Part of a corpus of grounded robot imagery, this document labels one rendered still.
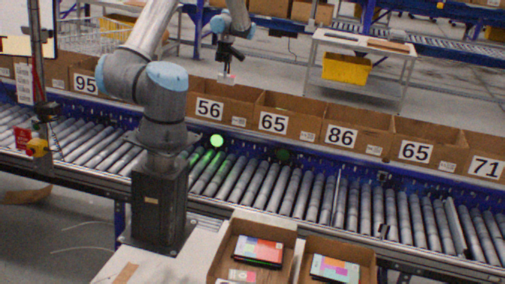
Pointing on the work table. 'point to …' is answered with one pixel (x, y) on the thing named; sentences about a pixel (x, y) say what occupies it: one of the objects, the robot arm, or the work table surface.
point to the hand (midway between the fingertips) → (227, 76)
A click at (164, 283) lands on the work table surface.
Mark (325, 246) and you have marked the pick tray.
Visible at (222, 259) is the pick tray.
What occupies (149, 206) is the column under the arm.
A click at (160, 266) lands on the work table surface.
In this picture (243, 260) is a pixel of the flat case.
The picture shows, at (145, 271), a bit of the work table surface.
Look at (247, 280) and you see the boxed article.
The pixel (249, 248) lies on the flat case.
